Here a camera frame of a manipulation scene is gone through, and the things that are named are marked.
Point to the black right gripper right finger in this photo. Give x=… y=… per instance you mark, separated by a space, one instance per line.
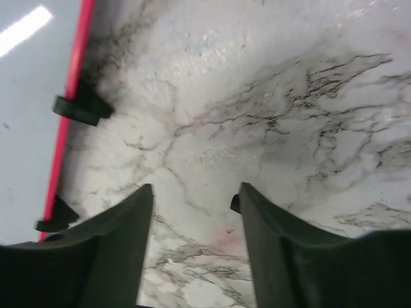
x=295 y=264

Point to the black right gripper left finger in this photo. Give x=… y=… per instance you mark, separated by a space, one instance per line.
x=97 y=263

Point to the pink-framed whiteboard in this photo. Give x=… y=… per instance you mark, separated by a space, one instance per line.
x=42 y=45

